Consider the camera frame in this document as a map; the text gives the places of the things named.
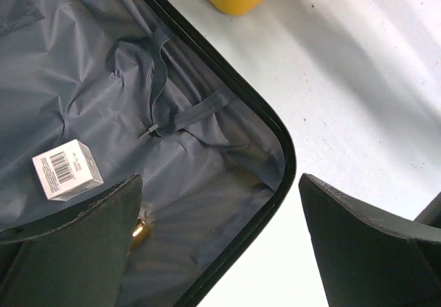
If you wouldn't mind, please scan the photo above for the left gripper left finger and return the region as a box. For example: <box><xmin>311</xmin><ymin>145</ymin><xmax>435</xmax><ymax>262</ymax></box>
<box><xmin>1</xmin><ymin>176</ymin><xmax>142</xmax><ymax>306</ymax></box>

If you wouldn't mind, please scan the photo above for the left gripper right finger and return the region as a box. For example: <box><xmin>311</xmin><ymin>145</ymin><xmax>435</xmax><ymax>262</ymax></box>
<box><xmin>298</xmin><ymin>173</ymin><xmax>440</xmax><ymax>306</ymax></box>

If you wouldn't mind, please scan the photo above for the space print kids suitcase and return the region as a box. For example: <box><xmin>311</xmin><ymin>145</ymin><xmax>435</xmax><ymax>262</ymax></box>
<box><xmin>1</xmin><ymin>0</ymin><xmax>296</xmax><ymax>306</ymax></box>

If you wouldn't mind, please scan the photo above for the small white barcode box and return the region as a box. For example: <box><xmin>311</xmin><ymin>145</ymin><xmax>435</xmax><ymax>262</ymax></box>
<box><xmin>32</xmin><ymin>139</ymin><xmax>104</xmax><ymax>202</ymax></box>

